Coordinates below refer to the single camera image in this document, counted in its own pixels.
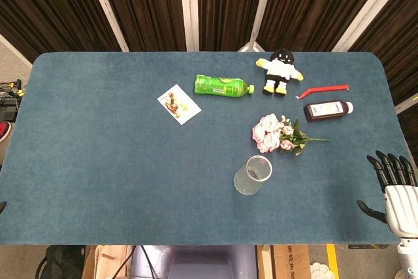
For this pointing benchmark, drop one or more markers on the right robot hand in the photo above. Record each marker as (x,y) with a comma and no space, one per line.
(400,204)

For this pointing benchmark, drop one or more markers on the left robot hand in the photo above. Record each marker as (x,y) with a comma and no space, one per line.
(2,206)

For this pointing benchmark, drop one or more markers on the pink artificial flower bouquet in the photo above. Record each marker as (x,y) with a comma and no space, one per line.
(270,133)

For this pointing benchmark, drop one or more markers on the teal carpeted table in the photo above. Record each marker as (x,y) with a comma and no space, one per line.
(130,168)

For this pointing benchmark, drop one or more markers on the red shoe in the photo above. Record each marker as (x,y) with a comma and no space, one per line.
(4,130)

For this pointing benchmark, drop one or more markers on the black bag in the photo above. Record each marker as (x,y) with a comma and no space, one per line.
(60,262)

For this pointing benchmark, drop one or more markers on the brown medicine bottle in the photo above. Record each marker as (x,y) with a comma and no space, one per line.
(326,110)

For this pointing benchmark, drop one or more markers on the light wooden crate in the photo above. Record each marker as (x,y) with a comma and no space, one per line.
(107,261)

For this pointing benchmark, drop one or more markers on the brown cardboard box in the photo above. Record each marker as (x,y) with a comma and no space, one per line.
(290,261)

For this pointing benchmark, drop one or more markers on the red toothbrush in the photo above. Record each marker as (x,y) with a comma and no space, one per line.
(326,88)

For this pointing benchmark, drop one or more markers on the dark brown curtain panel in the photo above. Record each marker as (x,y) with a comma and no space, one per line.
(147,8)
(49,8)
(228,4)
(398,30)
(313,4)

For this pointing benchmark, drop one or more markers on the black and white plush toy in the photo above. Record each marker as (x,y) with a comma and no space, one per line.
(281,70)

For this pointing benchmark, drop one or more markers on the small picture card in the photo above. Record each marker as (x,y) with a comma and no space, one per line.
(179,104)

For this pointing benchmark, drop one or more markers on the purple robot torso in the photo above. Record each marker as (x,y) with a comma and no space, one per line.
(202,262)

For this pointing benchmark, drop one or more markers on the green plastic drink bottle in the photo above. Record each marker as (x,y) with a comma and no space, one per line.
(218,86)

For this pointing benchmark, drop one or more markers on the white partition frame post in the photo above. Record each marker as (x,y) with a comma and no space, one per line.
(365,11)
(106,8)
(190,8)
(263,4)

